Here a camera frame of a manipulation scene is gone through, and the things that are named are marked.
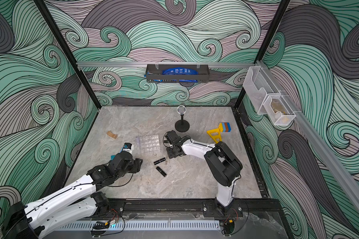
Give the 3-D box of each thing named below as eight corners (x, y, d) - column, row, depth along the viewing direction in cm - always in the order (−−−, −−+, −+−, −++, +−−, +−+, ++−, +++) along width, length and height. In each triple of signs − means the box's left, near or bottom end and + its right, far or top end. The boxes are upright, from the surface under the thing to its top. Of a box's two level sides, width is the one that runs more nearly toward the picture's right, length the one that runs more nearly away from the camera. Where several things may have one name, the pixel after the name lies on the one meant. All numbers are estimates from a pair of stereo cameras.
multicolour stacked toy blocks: (219, 132, 107) (220, 129, 105) (217, 125, 111) (218, 122, 109) (230, 132, 107) (231, 129, 105) (228, 125, 111) (229, 122, 109)
